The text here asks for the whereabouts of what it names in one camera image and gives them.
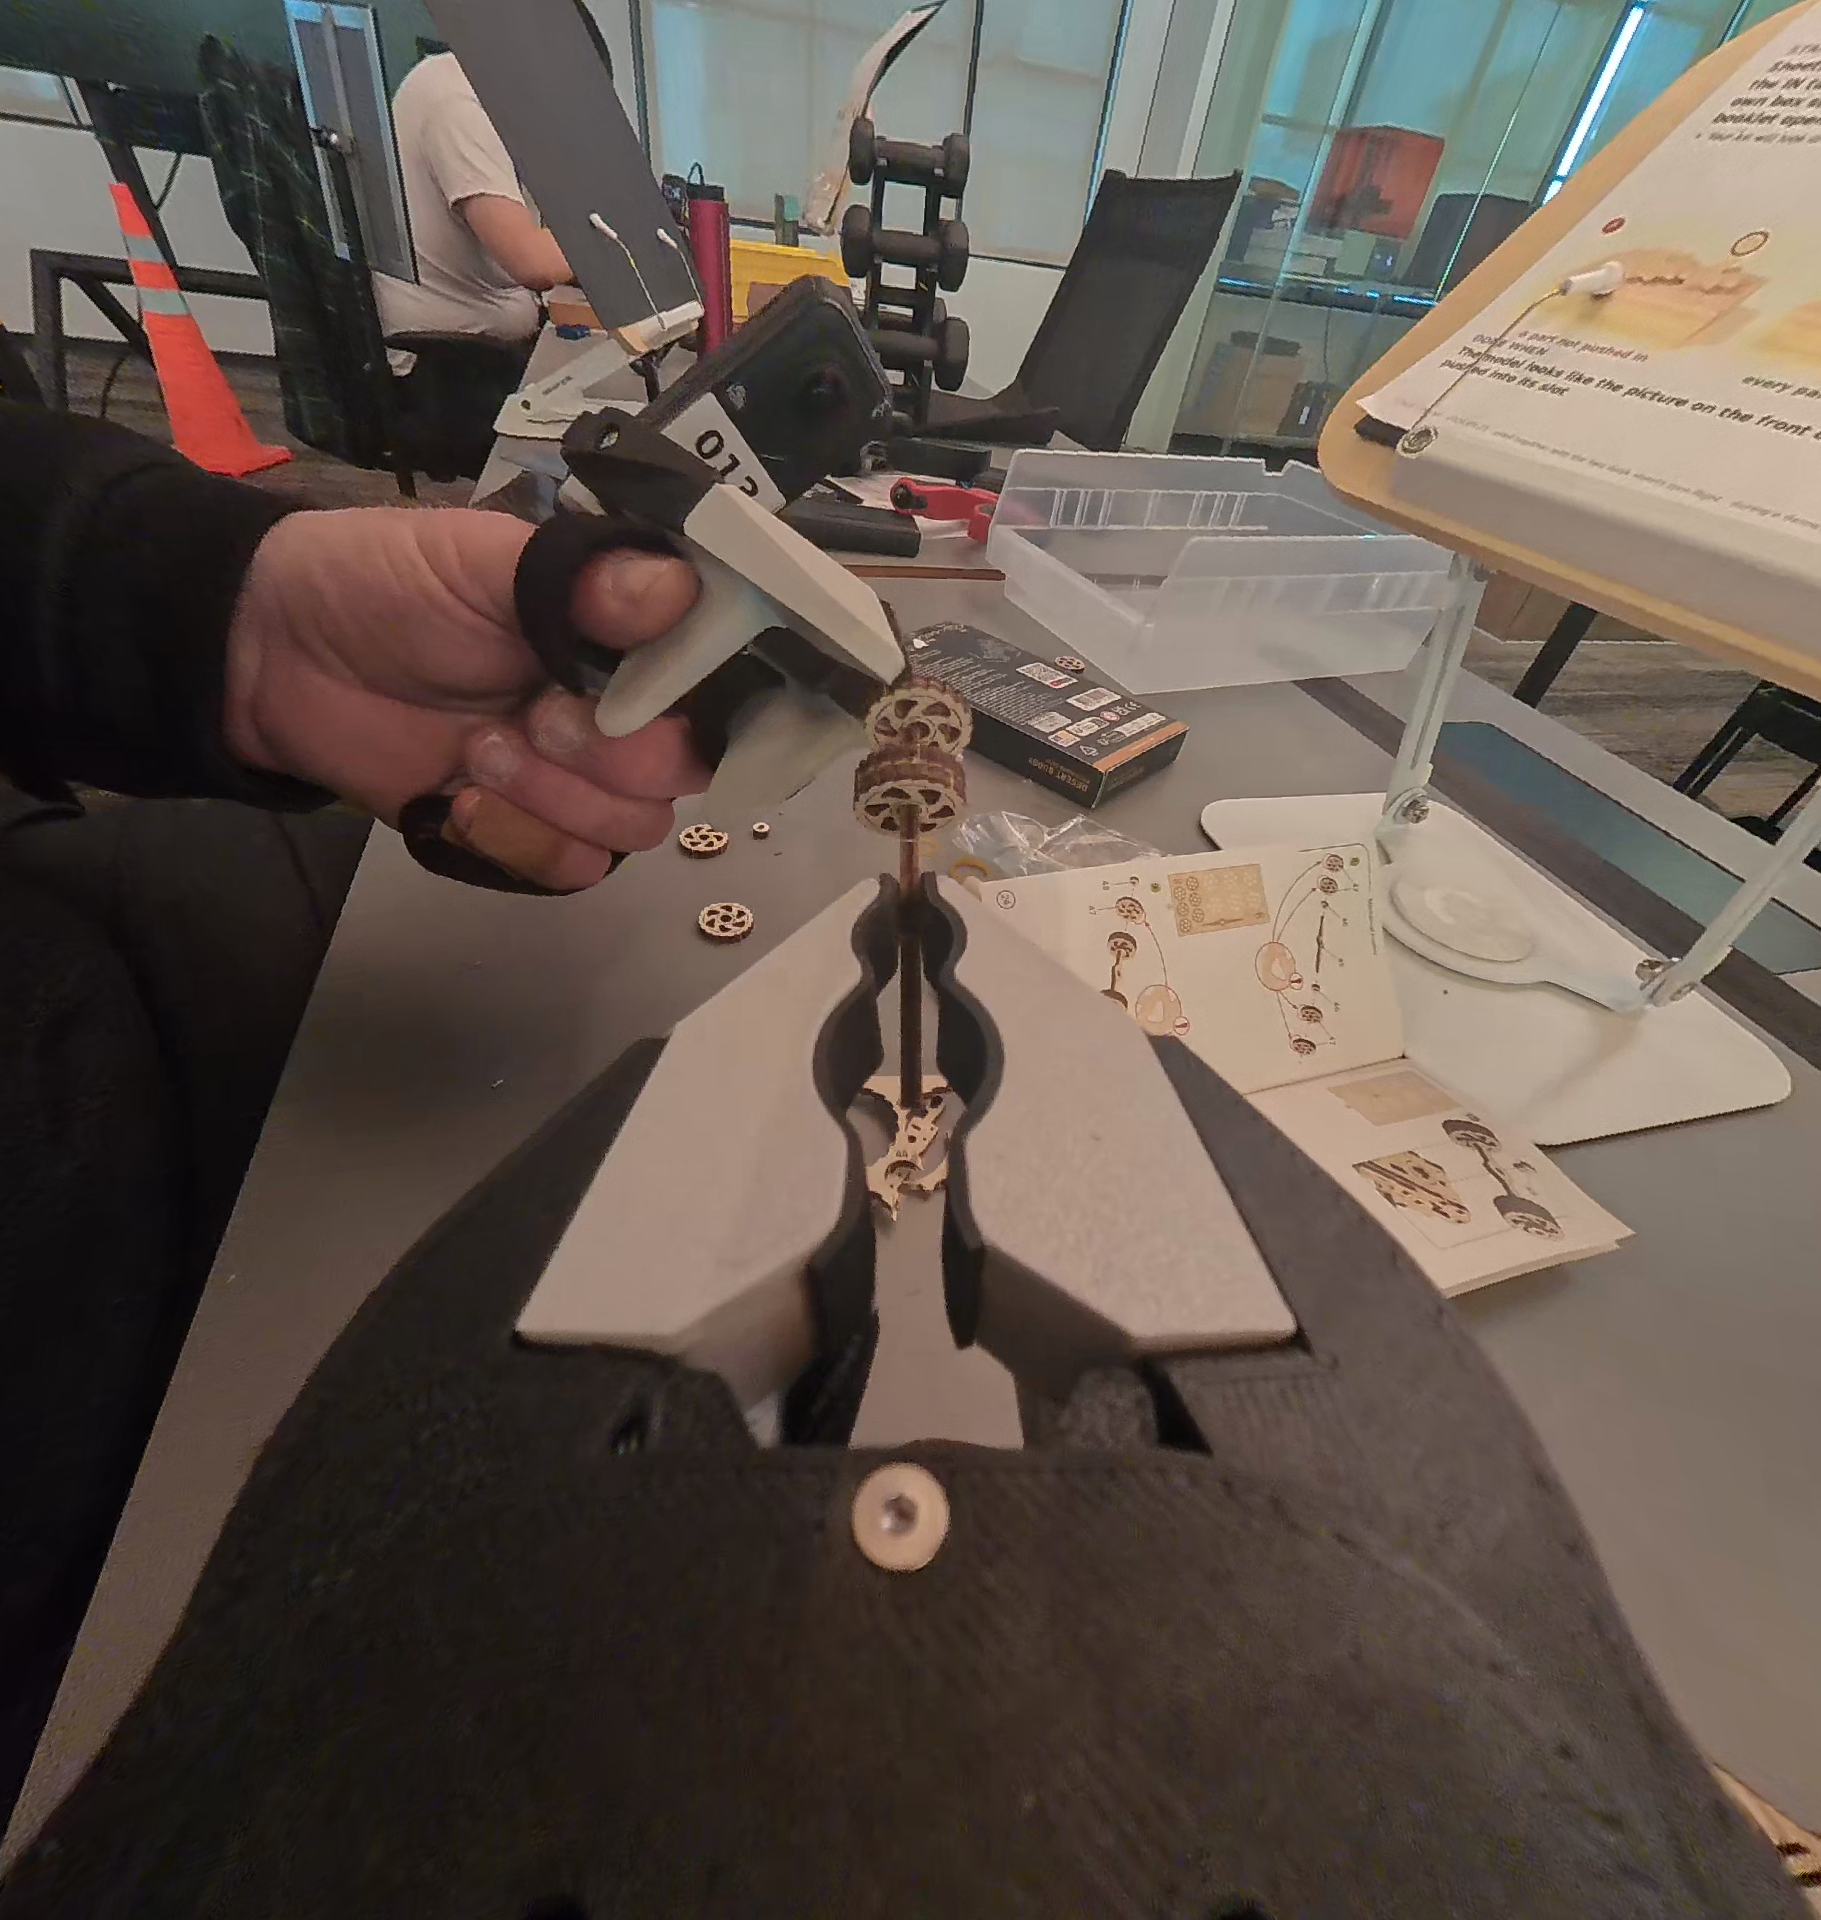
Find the black wall monitor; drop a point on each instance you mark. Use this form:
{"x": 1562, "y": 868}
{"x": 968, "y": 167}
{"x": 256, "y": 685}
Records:
{"x": 102, "y": 43}

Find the plaid jacket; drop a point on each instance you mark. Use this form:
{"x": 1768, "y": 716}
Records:
{"x": 295, "y": 256}

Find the clear plastic bag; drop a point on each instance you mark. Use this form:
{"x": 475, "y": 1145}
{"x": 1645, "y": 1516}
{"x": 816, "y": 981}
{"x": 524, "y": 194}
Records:
{"x": 1044, "y": 845}

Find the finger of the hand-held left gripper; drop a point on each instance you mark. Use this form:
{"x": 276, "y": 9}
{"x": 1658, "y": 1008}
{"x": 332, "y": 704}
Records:
{"x": 781, "y": 744}
{"x": 790, "y": 578}

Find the wooden parts sheet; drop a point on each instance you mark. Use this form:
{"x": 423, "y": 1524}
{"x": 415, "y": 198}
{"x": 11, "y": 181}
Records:
{"x": 913, "y": 1145}

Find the clear plastic storage box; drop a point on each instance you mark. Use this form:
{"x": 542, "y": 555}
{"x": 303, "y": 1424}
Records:
{"x": 1225, "y": 586}

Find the black board on white stand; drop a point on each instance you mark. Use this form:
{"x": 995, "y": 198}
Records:
{"x": 549, "y": 150}

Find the orange traffic cone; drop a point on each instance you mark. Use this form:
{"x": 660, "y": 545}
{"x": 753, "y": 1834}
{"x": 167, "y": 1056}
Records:
{"x": 191, "y": 376}

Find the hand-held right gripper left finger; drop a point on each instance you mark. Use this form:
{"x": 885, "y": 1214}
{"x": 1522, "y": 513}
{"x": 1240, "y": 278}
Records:
{"x": 686, "y": 1198}

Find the instruction booklet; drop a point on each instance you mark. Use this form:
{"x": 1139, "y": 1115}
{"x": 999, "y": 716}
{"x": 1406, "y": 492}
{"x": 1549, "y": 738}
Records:
{"x": 1300, "y": 1019}

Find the person's left forearm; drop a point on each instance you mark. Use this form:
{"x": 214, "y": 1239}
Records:
{"x": 102, "y": 599}

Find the wooden model buggy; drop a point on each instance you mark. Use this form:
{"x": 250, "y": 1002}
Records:
{"x": 1811, "y": 1860}

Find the yellow box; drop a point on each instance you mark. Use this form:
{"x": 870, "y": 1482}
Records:
{"x": 781, "y": 270}

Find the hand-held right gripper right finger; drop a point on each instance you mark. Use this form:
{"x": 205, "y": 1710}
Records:
{"x": 1120, "y": 1198}

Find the person's left hand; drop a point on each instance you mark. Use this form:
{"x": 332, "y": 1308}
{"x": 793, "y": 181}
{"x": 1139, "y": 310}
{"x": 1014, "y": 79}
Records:
{"x": 385, "y": 646}

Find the red bottle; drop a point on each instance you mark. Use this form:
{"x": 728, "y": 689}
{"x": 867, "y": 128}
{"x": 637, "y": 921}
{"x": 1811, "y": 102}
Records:
{"x": 709, "y": 270}

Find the white tablet stand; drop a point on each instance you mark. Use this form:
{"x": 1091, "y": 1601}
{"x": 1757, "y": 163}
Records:
{"x": 1599, "y": 495}

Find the black model kit box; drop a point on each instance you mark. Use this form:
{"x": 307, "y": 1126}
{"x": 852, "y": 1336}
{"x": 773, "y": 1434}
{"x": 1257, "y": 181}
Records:
{"x": 1062, "y": 719}

